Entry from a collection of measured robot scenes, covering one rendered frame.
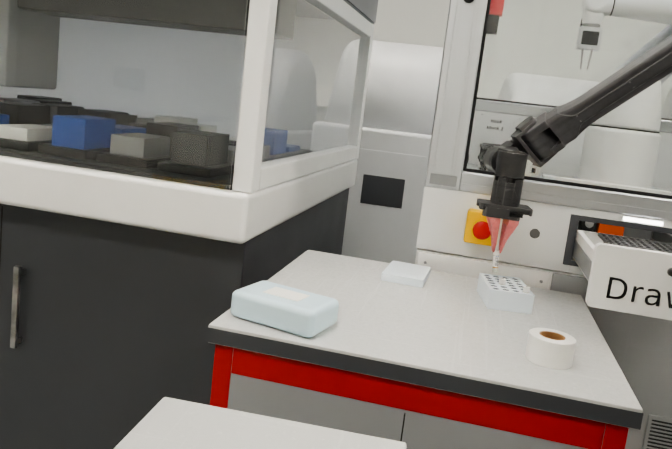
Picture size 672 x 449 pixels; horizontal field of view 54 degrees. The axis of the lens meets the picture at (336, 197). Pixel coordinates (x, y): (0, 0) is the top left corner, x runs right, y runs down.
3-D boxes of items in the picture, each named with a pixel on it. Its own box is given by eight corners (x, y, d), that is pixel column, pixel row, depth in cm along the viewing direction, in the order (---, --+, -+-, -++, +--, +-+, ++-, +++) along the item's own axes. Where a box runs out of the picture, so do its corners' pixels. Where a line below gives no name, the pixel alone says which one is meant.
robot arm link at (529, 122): (535, 115, 127) (562, 149, 128) (516, 113, 138) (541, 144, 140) (488, 156, 128) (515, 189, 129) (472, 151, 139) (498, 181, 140)
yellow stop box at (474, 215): (496, 248, 143) (501, 215, 142) (462, 242, 144) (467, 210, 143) (495, 243, 148) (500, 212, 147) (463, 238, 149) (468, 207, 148)
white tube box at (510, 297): (531, 314, 124) (534, 295, 124) (487, 308, 125) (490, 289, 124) (516, 295, 137) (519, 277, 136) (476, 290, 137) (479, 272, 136)
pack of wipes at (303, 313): (338, 324, 106) (341, 297, 105) (310, 341, 97) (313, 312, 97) (260, 302, 112) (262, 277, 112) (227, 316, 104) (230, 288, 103)
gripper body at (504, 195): (475, 206, 135) (481, 171, 134) (525, 213, 134) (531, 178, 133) (479, 211, 129) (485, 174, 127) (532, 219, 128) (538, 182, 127)
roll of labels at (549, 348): (555, 373, 96) (559, 347, 96) (515, 355, 102) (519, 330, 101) (581, 365, 101) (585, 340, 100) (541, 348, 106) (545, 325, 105)
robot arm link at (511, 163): (504, 146, 126) (533, 150, 127) (494, 143, 133) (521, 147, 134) (498, 181, 127) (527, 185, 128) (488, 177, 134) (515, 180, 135)
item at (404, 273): (422, 288, 134) (423, 280, 133) (380, 280, 136) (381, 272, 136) (430, 274, 146) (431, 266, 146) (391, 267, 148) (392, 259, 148)
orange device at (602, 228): (622, 242, 176) (626, 222, 175) (579, 236, 178) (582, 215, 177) (619, 239, 180) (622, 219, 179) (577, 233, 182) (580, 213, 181)
